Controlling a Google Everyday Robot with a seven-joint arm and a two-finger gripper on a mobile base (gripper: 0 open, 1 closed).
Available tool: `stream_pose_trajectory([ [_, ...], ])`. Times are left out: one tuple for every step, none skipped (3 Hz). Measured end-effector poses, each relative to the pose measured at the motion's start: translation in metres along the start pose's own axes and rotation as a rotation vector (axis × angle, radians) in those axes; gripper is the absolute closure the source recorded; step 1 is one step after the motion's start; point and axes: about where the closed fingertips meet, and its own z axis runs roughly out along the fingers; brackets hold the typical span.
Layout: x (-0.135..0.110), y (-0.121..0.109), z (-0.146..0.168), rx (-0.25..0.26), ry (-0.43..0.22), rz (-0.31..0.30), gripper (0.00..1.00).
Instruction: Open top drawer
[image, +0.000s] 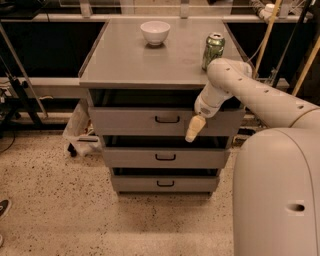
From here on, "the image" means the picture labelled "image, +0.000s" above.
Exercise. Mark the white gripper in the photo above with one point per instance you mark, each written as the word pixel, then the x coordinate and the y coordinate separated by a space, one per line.
pixel 202 109

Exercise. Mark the grey top drawer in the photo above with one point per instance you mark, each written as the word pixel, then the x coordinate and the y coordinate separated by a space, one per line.
pixel 160 121

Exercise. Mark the grey drawer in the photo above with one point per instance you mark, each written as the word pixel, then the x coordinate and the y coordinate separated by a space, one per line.
pixel 162 184
pixel 160 121
pixel 165 158

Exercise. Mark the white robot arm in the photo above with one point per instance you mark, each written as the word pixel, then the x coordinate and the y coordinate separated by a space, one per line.
pixel 230 78

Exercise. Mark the grey drawer cabinet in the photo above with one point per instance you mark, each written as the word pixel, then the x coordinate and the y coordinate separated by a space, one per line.
pixel 125 71

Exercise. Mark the grey middle drawer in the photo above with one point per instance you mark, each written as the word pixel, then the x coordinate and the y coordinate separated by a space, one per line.
pixel 165 158

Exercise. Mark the grey bottom drawer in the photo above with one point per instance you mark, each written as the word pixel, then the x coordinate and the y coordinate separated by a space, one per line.
pixel 162 184

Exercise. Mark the green soda can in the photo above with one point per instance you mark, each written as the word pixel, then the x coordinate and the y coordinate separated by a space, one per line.
pixel 214 48

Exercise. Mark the white ceramic bowl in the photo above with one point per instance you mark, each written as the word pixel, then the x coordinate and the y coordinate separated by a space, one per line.
pixel 155 32

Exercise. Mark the clear plastic bin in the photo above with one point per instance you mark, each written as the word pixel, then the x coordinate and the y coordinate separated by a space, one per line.
pixel 79 132

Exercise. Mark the black tripod stand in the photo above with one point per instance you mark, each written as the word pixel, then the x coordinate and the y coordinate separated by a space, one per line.
pixel 15 83

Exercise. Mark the black sneaker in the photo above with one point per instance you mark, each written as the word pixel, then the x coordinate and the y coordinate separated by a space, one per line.
pixel 5 205

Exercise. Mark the wooden easel frame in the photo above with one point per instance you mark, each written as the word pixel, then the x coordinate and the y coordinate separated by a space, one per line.
pixel 269 11

